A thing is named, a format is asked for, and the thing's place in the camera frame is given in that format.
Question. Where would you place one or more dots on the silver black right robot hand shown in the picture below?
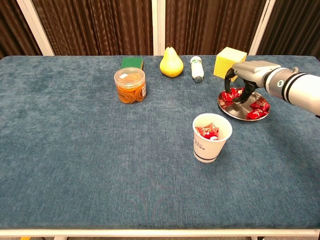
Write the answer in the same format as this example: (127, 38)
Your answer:
(252, 70)

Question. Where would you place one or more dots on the red candy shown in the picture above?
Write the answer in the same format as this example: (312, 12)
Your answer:
(227, 96)
(207, 130)
(212, 137)
(235, 93)
(257, 114)
(260, 103)

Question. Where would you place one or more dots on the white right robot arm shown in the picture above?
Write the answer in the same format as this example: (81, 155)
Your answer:
(300, 87)

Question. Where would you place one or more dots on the silver metal plate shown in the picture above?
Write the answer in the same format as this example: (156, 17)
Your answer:
(237, 110)

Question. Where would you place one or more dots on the white paper cup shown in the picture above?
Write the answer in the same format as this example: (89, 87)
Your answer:
(210, 150)

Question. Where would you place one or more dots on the yellow foam cube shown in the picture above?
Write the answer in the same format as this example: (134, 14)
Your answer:
(225, 62)

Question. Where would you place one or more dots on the small white bottle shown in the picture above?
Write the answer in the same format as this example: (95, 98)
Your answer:
(197, 70)

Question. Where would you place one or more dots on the brown pleated screen panel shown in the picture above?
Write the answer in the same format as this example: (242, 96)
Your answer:
(12, 30)
(92, 27)
(292, 27)
(210, 27)

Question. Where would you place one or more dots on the yellow pear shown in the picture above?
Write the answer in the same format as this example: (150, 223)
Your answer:
(171, 65)

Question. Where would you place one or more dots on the green yellow sponge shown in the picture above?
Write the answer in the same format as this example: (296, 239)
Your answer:
(131, 62)

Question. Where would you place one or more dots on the clear jar of rubber bands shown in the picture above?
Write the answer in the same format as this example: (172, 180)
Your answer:
(130, 87)

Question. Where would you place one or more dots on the blue fabric table cover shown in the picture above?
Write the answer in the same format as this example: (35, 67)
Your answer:
(75, 150)

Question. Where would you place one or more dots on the yellow floor tape strip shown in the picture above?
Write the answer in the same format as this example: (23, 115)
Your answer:
(25, 238)

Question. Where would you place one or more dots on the white screen frame post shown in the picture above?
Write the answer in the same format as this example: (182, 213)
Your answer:
(35, 27)
(262, 27)
(158, 27)

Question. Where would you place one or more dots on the white table frame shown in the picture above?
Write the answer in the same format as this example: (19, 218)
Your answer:
(160, 232)

